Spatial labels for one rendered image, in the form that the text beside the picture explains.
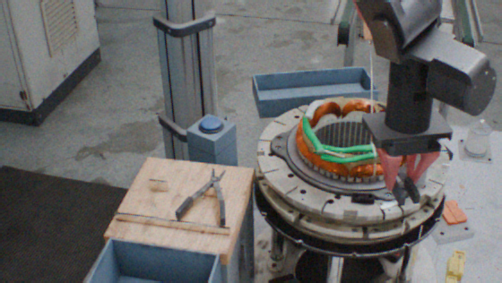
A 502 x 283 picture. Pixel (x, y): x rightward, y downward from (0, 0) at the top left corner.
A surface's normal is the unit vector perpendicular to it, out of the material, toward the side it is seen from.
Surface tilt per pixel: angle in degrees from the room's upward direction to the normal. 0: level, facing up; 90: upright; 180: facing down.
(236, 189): 0
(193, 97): 90
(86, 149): 0
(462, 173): 0
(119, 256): 90
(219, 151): 90
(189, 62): 90
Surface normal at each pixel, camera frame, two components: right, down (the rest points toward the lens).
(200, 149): -0.55, 0.48
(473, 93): 0.62, 0.40
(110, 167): -0.01, -0.82
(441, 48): -0.32, -0.66
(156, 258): -0.18, 0.57
